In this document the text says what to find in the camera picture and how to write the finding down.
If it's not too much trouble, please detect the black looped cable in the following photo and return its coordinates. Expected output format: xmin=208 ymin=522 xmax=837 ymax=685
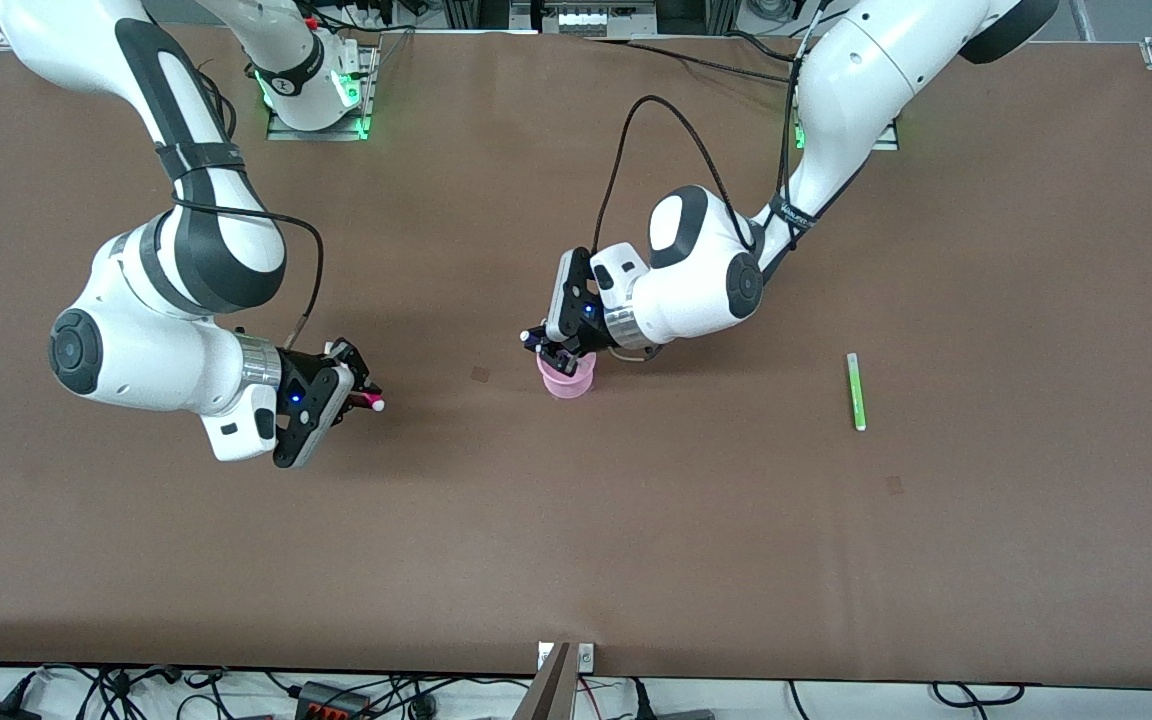
xmin=929 ymin=681 xmax=1027 ymax=713

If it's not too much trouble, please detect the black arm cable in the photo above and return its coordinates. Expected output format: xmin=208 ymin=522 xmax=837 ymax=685
xmin=161 ymin=70 xmax=325 ymax=351
xmin=591 ymin=5 xmax=832 ymax=263

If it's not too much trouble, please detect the long black table cable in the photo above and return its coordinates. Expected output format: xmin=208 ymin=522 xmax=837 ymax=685
xmin=626 ymin=38 xmax=799 ymax=87

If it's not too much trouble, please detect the brown angled post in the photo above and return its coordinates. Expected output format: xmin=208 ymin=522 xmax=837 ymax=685
xmin=513 ymin=642 xmax=578 ymax=720

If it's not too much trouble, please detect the grey connector device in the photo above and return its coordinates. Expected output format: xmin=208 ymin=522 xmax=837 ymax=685
xmin=509 ymin=0 xmax=659 ymax=38

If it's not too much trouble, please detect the black orange power strip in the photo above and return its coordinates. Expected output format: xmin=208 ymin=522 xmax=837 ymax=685
xmin=294 ymin=681 xmax=374 ymax=720

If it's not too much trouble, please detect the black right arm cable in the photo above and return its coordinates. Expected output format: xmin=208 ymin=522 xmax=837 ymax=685
xmin=161 ymin=70 xmax=325 ymax=351

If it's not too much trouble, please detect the green marker pen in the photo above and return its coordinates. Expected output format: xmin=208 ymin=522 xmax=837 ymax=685
xmin=845 ymin=352 xmax=868 ymax=433

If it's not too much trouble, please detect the short black table cable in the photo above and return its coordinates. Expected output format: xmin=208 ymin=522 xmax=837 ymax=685
xmin=724 ymin=30 xmax=799 ymax=63

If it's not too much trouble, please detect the pink pen holder cup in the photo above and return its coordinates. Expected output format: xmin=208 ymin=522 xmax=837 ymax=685
xmin=536 ymin=350 xmax=598 ymax=401

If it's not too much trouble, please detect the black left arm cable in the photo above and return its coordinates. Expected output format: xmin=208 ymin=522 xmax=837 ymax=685
xmin=591 ymin=5 xmax=832 ymax=263

